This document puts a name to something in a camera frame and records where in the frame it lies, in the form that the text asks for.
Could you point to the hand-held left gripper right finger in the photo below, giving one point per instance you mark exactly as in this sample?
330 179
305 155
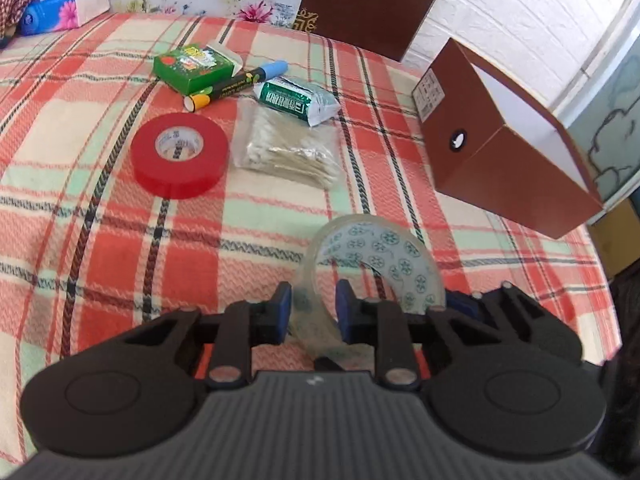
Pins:
345 310

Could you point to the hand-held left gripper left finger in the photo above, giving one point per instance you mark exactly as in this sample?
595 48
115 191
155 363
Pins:
282 310

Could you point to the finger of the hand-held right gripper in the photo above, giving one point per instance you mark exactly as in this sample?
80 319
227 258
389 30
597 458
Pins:
462 302

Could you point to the clear tape roll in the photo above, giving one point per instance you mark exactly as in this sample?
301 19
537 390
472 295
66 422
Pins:
400 260

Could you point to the brown cardboard box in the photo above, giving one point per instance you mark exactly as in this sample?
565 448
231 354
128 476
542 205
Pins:
480 175

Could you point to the black marker pen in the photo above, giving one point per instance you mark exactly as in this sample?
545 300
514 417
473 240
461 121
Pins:
235 85

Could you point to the small green box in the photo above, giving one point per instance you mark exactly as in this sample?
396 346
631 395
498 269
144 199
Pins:
195 72

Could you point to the plaid tablecloth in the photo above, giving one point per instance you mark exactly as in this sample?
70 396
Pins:
200 240

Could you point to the cotton swab bag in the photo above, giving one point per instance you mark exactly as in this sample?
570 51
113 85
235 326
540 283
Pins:
285 155

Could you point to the tan wooden furniture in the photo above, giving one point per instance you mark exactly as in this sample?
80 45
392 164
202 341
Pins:
617 235

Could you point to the red tape roll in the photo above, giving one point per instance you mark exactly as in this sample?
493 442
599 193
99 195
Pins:
150 170

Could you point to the green battery pack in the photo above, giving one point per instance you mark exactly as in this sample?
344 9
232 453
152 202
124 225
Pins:
285 97

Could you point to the blue tissue pack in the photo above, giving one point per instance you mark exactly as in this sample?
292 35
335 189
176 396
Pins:
60 10

